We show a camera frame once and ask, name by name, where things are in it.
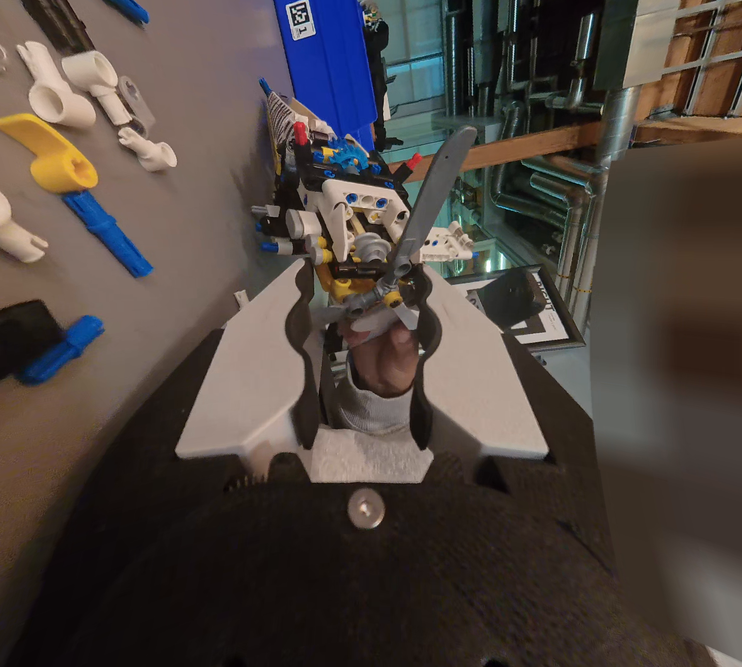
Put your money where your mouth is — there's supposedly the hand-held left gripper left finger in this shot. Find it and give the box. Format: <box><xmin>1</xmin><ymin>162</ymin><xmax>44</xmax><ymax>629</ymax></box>
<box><xmin>174</xmin><ymin>258</ymin><xmax>323</xmax><ymax>460</ymax></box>

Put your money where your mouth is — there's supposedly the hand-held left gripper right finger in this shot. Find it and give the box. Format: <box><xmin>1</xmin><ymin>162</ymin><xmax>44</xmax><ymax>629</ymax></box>
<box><xmin>408</xmin><ymin>264</ymin><xmax>551</xmax><ymax>460</ymax></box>

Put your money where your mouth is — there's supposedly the grey lego propeller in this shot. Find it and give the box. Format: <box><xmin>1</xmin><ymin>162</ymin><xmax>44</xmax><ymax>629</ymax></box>
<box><xmin>316</xmin><ymin>125</ymin><xmax>479</xmax><ymax>333</ymax></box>

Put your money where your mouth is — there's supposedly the zebra striped lego plane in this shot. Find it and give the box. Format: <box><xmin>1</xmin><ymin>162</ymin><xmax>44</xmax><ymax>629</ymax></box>
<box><xmin>252</xmin><ymin>90</ymin><xmax>482</xmax><ymax>326</ymax></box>

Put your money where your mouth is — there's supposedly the yellow curved lego piece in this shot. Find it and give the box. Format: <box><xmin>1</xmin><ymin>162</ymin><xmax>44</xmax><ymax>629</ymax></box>
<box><xmin>0</xmin><ymin>113</ymin><xmax>98</xmax><ymax>193</ymax></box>

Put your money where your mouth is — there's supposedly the black lego beam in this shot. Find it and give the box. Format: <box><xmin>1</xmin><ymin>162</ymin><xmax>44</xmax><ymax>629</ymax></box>
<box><xmin>0</xmin><ymin>0</ymin><xmax>95</xmax><ymax>56</ymax></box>

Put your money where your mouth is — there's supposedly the person's right hand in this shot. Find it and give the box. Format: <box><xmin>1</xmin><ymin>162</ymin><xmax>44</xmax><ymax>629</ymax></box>
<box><xmin>345</xmin><ymin>319</ymin><xmax>420</xmax><ymax>397</ymax></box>

